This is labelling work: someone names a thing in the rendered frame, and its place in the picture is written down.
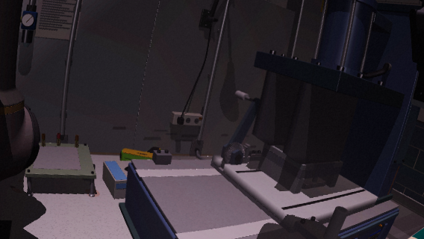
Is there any dark tiled wall rack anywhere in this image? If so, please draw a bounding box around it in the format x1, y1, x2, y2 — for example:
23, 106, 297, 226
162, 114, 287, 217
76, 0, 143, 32
390, 99, 424, 208

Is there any white printed wall notice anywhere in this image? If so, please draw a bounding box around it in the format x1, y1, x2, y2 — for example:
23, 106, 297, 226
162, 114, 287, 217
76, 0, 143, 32
34, 0, 79, 41

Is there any blue air regulator with gauge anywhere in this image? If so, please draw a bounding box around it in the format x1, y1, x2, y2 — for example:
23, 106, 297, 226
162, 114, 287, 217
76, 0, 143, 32
19, 2, 38, 45

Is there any green preheat plate on legs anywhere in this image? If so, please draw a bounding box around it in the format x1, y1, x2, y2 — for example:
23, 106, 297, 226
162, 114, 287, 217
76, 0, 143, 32
25, 142, 98, 197

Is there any grey box with blue top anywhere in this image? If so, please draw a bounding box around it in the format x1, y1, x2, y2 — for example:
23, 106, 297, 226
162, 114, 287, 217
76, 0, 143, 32
102, 160, 128, 200

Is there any grey round table handle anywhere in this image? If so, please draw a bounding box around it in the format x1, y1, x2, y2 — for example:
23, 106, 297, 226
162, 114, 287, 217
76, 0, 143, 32
325, 205, 349, 239

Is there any black hanging cable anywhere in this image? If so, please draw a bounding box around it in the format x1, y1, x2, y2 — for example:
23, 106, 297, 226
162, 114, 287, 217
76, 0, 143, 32
177, 19, 213, 125

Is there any grey slanted conduit pipe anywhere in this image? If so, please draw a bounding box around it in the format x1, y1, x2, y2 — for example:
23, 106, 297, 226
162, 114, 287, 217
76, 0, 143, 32
190, 0, 231, 158

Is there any blue moulding press body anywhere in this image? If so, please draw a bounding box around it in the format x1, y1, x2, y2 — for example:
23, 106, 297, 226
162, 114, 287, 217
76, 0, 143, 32
211, 0, 424, 239

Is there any black curved hose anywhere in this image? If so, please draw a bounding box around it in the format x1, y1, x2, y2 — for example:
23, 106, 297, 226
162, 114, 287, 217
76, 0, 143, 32
358, 62, 393, 80

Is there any small grey block with studs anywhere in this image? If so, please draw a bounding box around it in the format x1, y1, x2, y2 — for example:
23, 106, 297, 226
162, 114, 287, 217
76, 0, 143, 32
152, 149, 173, 166

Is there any black wall junction box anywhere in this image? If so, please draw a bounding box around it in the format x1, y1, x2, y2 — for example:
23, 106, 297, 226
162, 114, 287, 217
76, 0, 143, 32
198, 8, 219, 31

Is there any blue lever with white knob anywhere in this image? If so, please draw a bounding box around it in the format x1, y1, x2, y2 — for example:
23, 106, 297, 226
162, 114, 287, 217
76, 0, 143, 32
221, 90, 264, 166

